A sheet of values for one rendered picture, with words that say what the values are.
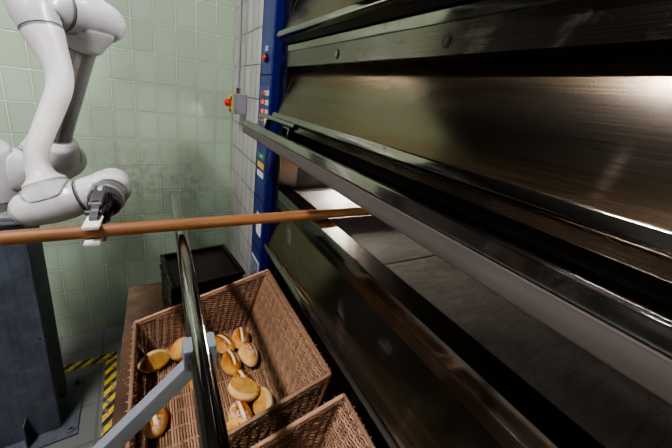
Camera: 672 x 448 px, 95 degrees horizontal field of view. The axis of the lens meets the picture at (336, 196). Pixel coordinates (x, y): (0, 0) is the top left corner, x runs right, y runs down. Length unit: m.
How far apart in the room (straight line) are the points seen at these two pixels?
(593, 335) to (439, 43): 0.45
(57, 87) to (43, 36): 0.13
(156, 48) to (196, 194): 0.83
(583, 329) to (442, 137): 0.33
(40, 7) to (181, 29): 0.88
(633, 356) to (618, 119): 0.24
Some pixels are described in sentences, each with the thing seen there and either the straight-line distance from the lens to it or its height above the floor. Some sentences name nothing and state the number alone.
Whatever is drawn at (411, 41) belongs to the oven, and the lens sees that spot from 0.63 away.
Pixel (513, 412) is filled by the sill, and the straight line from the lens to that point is 0.56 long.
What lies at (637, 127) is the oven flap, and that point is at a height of 1.55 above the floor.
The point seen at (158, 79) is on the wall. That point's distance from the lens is 2.01.
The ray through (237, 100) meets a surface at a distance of 1.70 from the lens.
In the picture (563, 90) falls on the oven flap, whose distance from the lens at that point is 0.47.
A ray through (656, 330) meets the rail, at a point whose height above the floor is 1.43.
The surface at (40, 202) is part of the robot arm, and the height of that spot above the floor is 1.17.
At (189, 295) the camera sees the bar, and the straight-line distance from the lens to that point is 0.64.
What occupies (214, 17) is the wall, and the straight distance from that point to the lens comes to 2.06.
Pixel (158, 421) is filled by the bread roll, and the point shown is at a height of 0.64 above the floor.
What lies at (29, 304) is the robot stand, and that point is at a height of 0.66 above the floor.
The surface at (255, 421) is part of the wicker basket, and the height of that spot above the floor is 0.79.
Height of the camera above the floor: 1.54
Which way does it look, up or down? 17 degrees down
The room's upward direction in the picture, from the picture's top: 8 degrees clockwise
